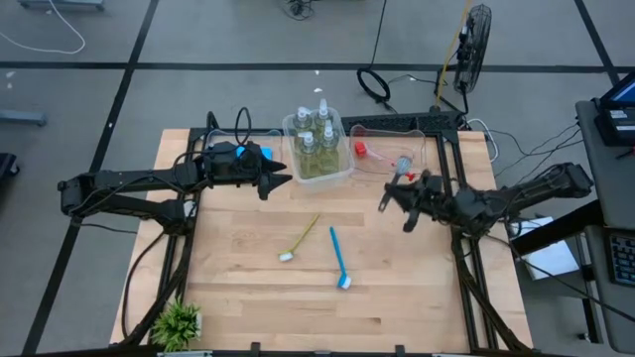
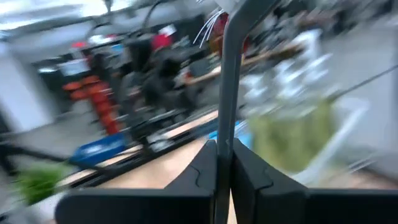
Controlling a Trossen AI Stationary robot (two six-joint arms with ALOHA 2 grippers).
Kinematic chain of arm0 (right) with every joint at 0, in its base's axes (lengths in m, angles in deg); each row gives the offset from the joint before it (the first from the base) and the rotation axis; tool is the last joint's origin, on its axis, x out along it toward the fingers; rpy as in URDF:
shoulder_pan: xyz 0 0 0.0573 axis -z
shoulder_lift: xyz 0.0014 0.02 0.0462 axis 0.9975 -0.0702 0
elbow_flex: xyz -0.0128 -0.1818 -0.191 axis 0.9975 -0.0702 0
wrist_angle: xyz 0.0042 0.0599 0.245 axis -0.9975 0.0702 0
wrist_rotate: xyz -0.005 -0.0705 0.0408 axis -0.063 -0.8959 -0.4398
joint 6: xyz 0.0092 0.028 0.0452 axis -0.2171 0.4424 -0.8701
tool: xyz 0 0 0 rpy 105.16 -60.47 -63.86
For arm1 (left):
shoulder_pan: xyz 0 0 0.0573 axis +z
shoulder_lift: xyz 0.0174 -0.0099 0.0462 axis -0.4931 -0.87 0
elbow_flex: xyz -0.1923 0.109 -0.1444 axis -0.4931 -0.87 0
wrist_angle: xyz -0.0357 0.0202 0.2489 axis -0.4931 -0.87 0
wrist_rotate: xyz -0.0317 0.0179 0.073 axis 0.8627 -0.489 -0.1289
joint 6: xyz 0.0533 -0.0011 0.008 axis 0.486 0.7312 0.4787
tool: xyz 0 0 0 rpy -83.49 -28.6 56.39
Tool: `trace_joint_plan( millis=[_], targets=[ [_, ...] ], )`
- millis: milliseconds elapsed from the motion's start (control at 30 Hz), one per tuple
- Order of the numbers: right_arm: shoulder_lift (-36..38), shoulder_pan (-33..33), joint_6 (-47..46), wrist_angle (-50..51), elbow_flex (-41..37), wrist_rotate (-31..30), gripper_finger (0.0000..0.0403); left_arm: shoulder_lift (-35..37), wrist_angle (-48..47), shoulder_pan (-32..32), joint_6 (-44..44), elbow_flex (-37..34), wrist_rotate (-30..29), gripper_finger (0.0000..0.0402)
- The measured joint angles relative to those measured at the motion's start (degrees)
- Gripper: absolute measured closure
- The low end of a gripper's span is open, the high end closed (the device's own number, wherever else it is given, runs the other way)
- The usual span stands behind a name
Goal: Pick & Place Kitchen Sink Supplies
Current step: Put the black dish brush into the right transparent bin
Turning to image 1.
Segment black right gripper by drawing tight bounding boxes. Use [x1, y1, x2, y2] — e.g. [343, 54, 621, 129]
[378, 173, 455, 233]

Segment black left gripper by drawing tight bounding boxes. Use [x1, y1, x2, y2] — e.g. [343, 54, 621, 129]
[202, 141, 294, 201]

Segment clear yellow-green soap bottle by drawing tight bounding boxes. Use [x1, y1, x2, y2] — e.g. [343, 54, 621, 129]
[296, 130, 321, 179]
[292, 105, 314, 138]
[315, 97, 334, 130]
[319, 118, 343, 175]

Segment red dish brush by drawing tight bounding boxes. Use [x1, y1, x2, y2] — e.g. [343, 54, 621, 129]
[353, 141, 417, 182]

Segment shallow clear plastic tray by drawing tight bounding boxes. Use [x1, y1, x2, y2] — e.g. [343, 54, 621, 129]
[203, 127, 284, 187]
[349, 124, 431, 187]

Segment deep clear plastic tub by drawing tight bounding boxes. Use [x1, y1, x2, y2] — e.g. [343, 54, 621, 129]
[281, 106, 356, 188]

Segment yellow-green dish brush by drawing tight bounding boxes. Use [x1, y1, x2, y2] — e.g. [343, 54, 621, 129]
[277, 212, 322, 263]

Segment blue dish brush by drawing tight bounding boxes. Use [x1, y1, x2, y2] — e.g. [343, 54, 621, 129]
[328, 226, 353, 291]

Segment black vented control box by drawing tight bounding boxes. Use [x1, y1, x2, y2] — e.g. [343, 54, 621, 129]
[340, 111, 463, 134]

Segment white paper sheet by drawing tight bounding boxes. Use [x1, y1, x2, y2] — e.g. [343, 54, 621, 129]
[508, 215, 581, 282]

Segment black standing fan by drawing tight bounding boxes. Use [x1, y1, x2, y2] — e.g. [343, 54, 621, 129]
[435, 3, 494, 116]

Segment small green potted plant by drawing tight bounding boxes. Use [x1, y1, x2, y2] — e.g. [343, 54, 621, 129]
[150, 297, 204, 353]

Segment grey side desk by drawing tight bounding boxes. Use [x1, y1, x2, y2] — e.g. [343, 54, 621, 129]
[574, 98, 635, 354]

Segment black keyboard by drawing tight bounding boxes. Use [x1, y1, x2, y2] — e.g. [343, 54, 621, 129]
[607, 228, 635, 289]

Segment black desktop device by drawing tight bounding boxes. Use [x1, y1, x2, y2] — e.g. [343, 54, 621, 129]
[593, 106, 635, 148]

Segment black laptop blue screen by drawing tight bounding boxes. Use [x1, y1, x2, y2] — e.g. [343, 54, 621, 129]
[597, 68, 635, 113]

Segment grey floor foot bar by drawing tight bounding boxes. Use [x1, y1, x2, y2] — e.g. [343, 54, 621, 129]
[18, 0, 106, 12]
[0, 109, 49, 128]

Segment black floor object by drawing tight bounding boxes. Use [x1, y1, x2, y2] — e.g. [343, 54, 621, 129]
[0, 152, 21, 180]

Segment white looped cable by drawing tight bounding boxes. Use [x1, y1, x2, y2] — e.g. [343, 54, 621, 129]
[465, 117, 500, 164]

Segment black coiled hanging cable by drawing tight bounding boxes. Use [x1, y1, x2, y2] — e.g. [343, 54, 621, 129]
[355, 0, 398, 113]

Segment black cable bundle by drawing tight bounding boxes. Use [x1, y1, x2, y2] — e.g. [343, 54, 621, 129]
[276, 0, 318, 22]

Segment yellow hanging cable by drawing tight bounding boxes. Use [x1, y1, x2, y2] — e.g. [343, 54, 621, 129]
[435, 0, 473, 110]

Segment black floor cable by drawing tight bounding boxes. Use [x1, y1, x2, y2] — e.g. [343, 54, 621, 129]
[120, 230, 168, 341]
[515, 257, 635, 323]

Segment white floor cable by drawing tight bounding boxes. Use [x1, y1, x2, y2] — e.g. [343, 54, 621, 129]
[0, 0, 86, 56]

